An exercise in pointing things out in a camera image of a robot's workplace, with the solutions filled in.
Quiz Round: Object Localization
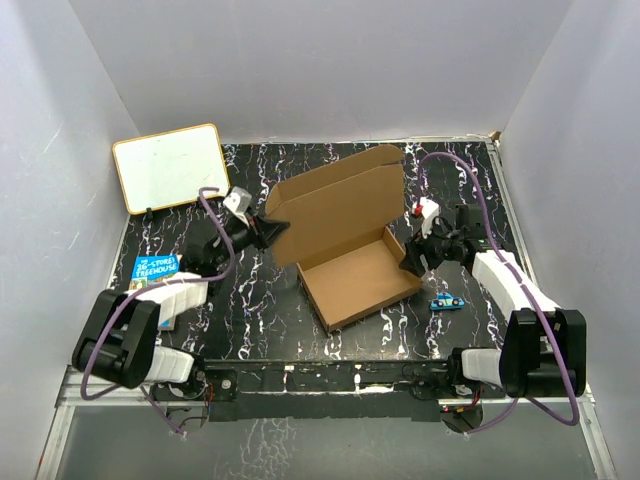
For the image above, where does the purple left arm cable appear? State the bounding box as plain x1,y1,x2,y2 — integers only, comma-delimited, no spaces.
80,186,236,441

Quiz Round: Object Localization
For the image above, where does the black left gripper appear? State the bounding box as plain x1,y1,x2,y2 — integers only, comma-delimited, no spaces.
211,208,289,267

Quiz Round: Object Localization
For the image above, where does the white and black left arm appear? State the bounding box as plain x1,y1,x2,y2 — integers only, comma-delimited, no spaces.
72,214,290,400

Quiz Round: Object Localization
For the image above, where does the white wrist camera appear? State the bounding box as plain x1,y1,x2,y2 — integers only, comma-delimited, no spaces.
412,197,440,238
223,186,252,226

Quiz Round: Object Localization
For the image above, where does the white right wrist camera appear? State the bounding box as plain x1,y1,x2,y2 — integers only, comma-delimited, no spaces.
412,197,440,238

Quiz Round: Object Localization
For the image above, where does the small blue toy car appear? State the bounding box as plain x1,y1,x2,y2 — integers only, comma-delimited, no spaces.
430,292,466,311

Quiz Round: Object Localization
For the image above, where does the black mounting base bracket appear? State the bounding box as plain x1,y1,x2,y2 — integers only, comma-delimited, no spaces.
150,360,504,432

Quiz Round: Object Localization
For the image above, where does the small orange-framed whiteboard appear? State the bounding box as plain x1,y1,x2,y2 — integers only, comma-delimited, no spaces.
112,123,230,215

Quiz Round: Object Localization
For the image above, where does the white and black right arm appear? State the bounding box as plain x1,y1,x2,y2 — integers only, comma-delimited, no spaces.
399,198,587,398

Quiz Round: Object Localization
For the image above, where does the brown cardboard box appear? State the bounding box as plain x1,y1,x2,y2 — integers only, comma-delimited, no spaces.
265,144,422,332

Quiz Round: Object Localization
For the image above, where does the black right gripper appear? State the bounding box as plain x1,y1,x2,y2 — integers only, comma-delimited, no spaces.
399,215,464,276

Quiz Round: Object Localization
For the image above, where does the blue treehouse book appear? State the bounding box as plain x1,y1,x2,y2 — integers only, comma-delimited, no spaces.
124,254,182,332

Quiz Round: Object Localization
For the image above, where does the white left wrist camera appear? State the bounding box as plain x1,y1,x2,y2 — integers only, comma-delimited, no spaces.
223,186,252,226

